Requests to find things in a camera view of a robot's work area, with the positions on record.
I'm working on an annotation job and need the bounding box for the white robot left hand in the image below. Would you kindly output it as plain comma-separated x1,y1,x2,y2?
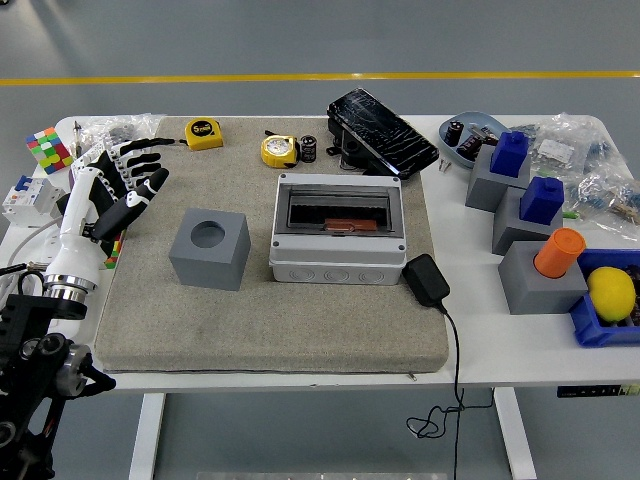
45,137,171,291

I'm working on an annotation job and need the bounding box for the grey lidded junction box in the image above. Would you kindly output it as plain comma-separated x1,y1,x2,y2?
268,173,409,286

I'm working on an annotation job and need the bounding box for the small colourful puzzle cube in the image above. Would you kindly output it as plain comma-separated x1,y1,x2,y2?
103,238,124,270

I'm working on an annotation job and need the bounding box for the white circuit breaker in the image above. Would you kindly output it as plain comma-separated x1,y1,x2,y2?
1,174,66,229

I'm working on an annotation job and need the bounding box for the white printed carton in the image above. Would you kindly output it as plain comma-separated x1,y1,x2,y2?
67,137,121,186

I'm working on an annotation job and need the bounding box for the large colourful puzzle cube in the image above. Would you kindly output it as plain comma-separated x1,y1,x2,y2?
24,126,75,176

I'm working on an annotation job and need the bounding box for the clear bag of dark parts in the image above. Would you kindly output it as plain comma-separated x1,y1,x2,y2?
74,113,166,151

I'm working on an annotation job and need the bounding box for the grey block with round hole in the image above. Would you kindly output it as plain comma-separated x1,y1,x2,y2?
168,208,252,292

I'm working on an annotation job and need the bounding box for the yellow square tape measure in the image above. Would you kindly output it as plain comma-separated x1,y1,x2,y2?
149,117,225,151

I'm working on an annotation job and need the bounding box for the yellow round tape measure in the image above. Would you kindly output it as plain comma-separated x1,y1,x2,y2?
260,130,301,169

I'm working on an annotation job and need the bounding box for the white table leg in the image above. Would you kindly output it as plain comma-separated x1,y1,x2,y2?
492,387,539,480
128,392,166,480

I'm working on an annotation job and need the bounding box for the small black capacitor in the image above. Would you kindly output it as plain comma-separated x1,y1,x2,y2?
299,134,320,164

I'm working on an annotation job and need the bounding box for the grey-brown mat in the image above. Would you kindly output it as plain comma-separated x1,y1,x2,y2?
94,115,450,374

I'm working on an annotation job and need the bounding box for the black power adapter plug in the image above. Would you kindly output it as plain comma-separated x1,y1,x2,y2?
402,253,451,314

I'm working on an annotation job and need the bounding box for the dark brown capacitor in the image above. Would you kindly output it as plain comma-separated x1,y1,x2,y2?
455,133,484,159

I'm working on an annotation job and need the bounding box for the grey block holder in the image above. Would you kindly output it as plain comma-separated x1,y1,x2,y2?
491,185,566,256
464,144,532,211
497,240,590,316

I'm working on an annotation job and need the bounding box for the blue-grey oval tray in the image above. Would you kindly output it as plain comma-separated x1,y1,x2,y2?
438,110,511,170

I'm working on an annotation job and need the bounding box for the blue block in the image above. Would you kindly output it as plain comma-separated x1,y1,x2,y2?
488,130,530,177
518,175,565,225

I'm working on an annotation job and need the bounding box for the clear bag with white label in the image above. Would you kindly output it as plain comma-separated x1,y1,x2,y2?
509,112,626,174

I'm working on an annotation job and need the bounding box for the blue plastic bin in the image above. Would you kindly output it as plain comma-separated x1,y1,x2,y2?
568,248,640,348

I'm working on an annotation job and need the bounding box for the clear bag of small parts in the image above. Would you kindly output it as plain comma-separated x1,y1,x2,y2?
564,164,640,241

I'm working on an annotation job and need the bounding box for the yellow lemon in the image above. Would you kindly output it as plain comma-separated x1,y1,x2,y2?
586,266,637,324

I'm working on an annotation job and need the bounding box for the black table control panel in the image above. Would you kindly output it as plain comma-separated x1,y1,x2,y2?
557,383,640,400

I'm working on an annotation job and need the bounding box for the black adapter cord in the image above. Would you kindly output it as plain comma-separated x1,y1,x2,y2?
405,305,496,480

